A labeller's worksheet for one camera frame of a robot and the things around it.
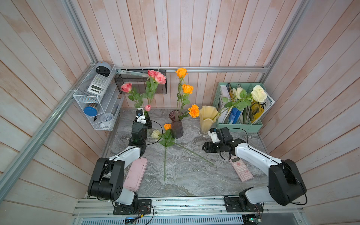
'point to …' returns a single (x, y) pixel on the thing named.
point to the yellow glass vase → (207, 115)
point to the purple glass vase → (176, 116)
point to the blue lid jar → (90, 111)
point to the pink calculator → (242, 170)
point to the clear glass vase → (149, 130)
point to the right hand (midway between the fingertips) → (206, 146)
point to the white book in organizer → (224, 98)
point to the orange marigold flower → (194, 111)
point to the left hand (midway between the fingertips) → (145, 113)
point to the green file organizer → (239, 121)
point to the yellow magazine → (258, 113)
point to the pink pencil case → (135, 174)
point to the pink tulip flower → (147, 108)
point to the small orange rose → (168, 141)
